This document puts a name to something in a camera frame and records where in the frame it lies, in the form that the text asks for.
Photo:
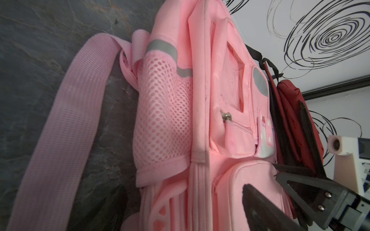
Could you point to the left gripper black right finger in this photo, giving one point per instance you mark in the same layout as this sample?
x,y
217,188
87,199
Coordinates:
x,y
327,203

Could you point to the pink tape outline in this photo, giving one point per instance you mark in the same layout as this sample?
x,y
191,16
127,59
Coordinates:
x,y
203,127

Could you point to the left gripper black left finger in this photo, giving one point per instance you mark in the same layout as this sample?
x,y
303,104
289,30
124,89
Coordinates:
x,y
262,214

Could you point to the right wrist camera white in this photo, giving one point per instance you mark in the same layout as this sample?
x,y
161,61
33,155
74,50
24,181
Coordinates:
x,y
351,162

